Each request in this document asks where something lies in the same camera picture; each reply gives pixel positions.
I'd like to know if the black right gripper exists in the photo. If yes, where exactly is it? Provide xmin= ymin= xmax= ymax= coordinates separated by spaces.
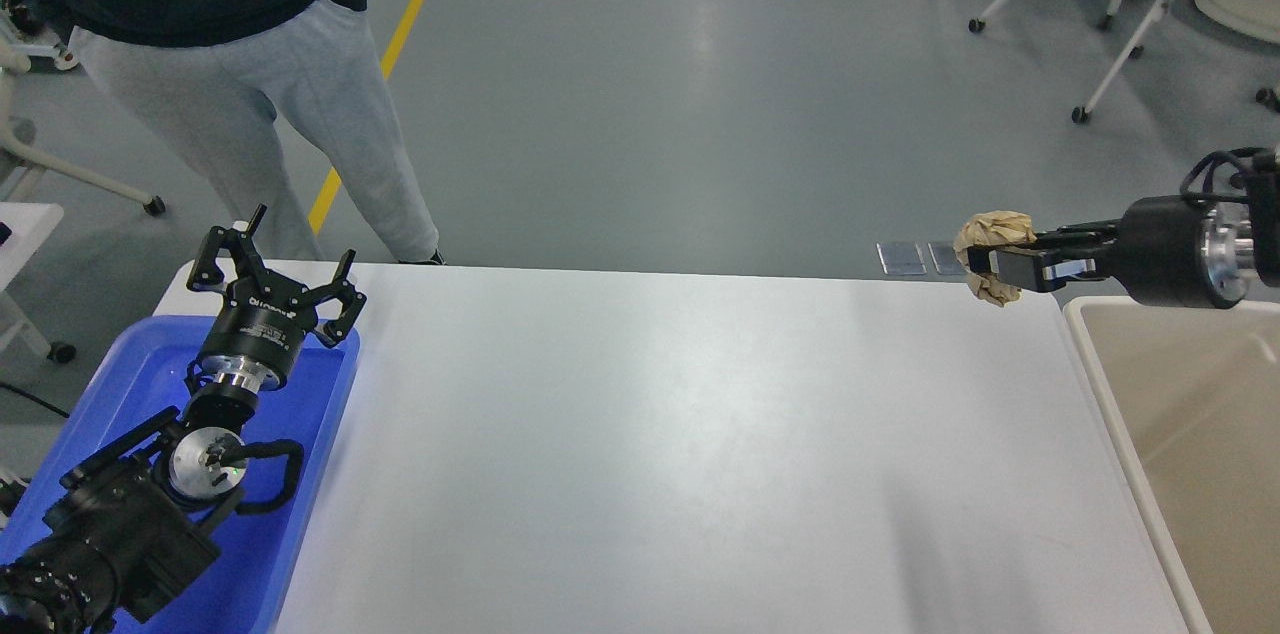
xmin=983 ymin=196 xmax=1253 ymax=309

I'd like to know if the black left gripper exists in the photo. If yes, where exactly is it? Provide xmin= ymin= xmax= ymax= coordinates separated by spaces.
xmin=187 ymin=204 xmax=367 ymax=393

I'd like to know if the brown paper ball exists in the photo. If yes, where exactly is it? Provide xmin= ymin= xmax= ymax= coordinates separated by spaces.
xmin=952 ymin=210 xmax=1038 ymax=309

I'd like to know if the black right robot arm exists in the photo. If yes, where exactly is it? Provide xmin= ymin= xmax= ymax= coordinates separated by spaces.
xmin=955 ymin=147 xmax=1277 ymax=310

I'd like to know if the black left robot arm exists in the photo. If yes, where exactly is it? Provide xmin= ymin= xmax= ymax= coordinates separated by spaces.
xmin=3 ymin=206 xmax=367 ymax=633

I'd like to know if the right metal floor plate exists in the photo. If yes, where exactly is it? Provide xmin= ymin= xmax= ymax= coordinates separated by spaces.
xmin=927 ymin=241 xmax=969 ymax=277

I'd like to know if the metal floor plate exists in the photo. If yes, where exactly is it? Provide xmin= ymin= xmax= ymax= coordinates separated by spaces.
xmin=876 ymin=241 xmax=928 ymax=277
xmin=927 ymin=241 xmax=969 ymax=277

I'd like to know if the left metal floor plate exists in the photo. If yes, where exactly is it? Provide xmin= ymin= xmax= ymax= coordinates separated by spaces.
xmin=876 ymin=241 xmax=928 ymax=277

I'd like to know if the white plastic bin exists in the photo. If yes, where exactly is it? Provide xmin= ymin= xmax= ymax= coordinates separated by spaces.
xmin=1064 ymin=296 xmax=1279 ymax=633

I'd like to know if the white side table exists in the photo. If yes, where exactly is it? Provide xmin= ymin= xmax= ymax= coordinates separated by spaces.
xmin=1 ymin=201 xmax=78 ymax=364

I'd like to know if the person in grey trousers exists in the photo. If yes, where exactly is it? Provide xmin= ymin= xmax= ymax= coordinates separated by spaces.
xmin=27 ymin=0 xmax=444 ymax=265

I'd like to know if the white chair right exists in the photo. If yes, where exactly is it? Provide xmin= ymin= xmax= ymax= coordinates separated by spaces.
xmin=1070 ymin=0 xmax=1279 ymax=126

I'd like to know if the blue plastic bin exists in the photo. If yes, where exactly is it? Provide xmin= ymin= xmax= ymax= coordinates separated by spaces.
xmin=0 ymin=315 xmax=362 ymax=634

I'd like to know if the white chair left edge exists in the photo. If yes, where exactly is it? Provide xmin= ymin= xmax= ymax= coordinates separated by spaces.
xmin=0 ymin=14 xmax=168 ymax=216

